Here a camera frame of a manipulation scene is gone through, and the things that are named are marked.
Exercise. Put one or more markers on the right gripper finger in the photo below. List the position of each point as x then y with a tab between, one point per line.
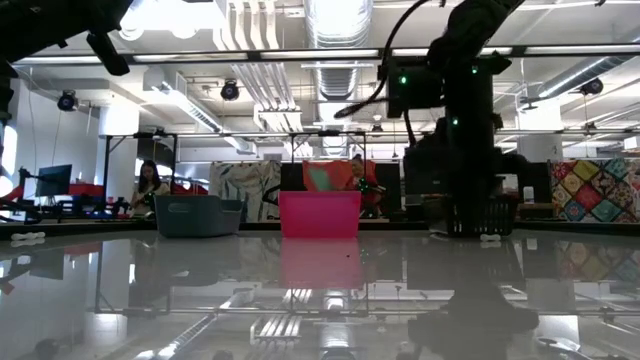
457	190
482	190

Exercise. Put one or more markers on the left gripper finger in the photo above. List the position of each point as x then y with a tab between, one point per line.
110	55

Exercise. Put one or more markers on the small white plastic bone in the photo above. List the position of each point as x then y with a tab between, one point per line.
490	237
27	235

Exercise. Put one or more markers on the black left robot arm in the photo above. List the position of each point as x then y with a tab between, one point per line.
30	25

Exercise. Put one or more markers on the blue-lit monitor on arm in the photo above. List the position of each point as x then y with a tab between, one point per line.
54	180

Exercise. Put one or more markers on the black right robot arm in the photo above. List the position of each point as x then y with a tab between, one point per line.
470	25

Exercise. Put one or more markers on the large black monitor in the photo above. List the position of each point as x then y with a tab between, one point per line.
422	175

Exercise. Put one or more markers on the black slotted plastic basket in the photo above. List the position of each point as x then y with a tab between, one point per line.
506	220

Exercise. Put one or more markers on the small black monitor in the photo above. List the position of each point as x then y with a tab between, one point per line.
541	182

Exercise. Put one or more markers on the black ceiling spotlight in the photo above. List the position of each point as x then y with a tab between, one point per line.
230	90
67	100
592	86

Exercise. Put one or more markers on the tall black panel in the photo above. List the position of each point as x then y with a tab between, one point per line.
391	190

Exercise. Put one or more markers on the green-lit black device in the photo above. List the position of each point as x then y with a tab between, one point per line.
365	188

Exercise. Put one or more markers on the person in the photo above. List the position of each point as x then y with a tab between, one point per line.
147	182
357	166

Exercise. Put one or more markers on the colourful patchwork quilt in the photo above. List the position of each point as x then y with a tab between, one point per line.
595	190

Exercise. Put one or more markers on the orange fabric backdrop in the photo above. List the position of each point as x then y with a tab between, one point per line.
325	175

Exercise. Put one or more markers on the red machine part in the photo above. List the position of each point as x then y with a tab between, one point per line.
85	189

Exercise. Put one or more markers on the pink plastic bin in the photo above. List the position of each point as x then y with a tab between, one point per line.
320	215

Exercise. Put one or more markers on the black overhead rig bar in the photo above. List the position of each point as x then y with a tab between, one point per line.
255	54

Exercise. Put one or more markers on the narrow black panel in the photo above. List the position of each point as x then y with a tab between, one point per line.
291	176

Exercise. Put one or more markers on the dark teal plastic bin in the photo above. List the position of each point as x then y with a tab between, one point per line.
200	215

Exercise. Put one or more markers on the leaf-print fabric backdrop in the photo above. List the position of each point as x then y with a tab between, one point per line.
245	190

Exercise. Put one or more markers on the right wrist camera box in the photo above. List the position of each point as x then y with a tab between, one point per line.
420	95

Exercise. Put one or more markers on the black truss frame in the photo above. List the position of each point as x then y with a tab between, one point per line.
106	165

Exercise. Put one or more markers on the slanted silver ventilation duct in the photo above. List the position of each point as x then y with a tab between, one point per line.
575	75

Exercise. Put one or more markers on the wide silver ventilation duct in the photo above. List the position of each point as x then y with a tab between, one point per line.
340	75

